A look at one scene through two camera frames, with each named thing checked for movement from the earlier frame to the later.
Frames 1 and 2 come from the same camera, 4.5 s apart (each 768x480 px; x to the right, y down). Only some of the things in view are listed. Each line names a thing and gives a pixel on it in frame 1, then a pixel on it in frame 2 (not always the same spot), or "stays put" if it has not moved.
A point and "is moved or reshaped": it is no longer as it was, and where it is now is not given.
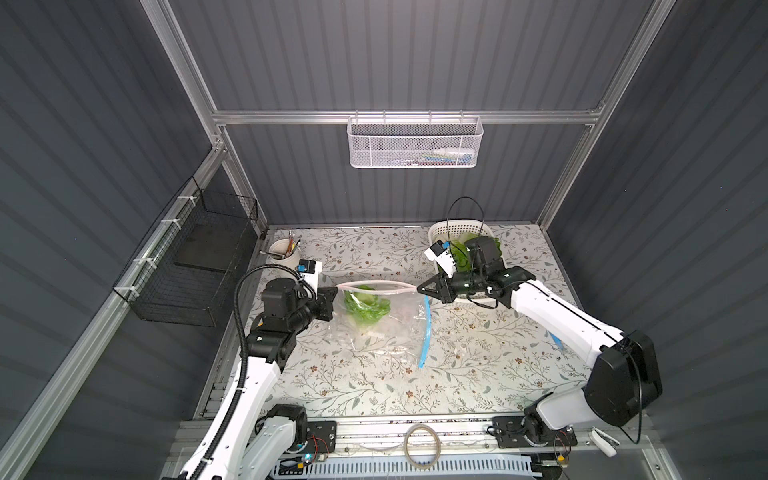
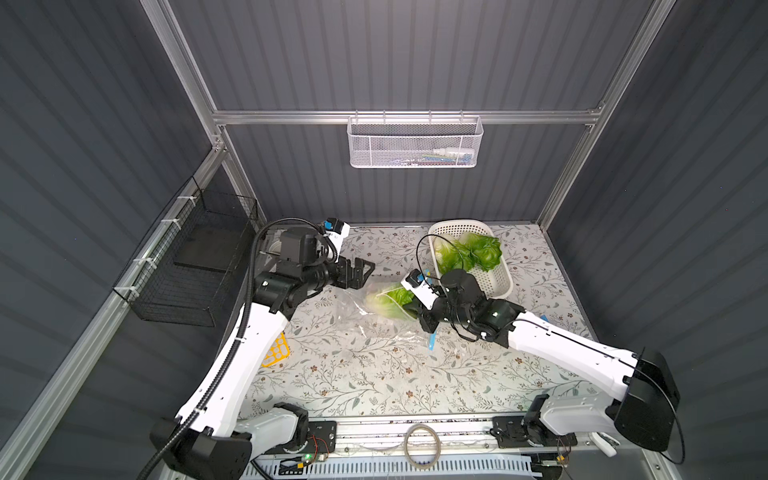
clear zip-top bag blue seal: (382, 321) is moved or reshaped
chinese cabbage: (461, 253) stays put
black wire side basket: (184, 271) stays put
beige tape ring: (407, 452) stays put
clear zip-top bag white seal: (380, 316) is moved or reshaped
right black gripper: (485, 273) to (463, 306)
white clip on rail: (604, 442) stays put
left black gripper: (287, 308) to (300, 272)
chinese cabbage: (367, 309) to (399, 301)
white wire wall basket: (415, 142) stays put
